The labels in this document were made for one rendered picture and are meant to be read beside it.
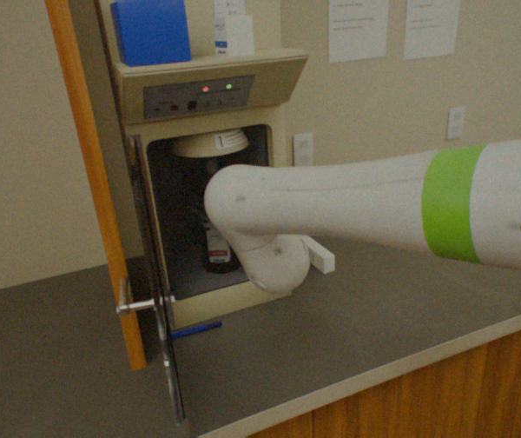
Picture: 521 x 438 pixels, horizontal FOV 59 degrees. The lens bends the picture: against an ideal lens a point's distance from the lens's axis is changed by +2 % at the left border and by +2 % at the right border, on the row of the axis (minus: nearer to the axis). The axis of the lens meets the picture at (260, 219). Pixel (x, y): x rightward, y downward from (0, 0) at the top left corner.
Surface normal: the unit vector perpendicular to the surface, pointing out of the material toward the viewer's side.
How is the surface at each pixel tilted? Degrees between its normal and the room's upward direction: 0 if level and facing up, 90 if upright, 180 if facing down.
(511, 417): 90
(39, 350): 0
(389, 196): 66
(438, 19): 90
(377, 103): 90
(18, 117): 90
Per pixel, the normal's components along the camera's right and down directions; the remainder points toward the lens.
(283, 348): -0.07, -0.91
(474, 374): 0.38, 0.36
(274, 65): 0.32, 0.90
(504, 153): -0.48, -0.73
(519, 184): -0.69, -0.25
